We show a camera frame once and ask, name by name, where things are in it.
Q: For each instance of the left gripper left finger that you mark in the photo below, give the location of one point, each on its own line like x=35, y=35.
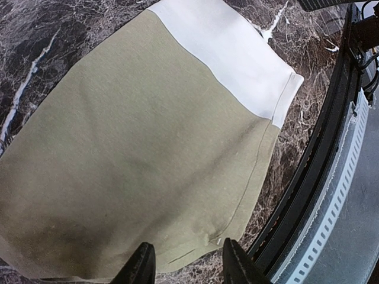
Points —
x=140, y=267

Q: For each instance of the olive green underwear white waistband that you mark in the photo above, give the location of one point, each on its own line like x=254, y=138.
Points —
x=162, y=134

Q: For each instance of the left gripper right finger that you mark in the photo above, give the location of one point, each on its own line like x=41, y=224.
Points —
x=238, y=268

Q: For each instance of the black front rail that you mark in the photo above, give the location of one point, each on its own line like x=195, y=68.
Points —
x=277, y=242

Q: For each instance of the white slotted cable duct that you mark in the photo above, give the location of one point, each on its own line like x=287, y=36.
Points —
x=323, y=218

